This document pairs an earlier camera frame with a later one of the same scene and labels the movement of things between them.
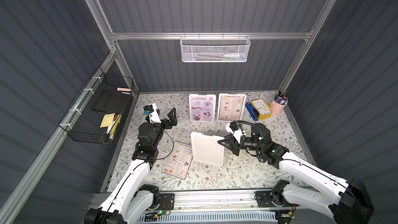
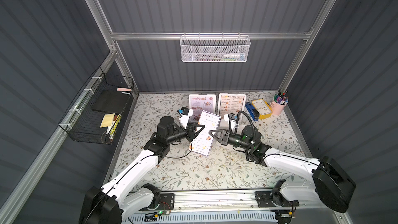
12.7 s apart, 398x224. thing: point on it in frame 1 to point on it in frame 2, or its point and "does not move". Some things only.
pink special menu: x=202 y=108 does not move
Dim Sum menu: x=230 y=107 does not move
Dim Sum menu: x=179 y=160 to x=202 y=143
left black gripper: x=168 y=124 to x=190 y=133
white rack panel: x=231 y=107 does not move
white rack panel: x=202 y=108 does not move
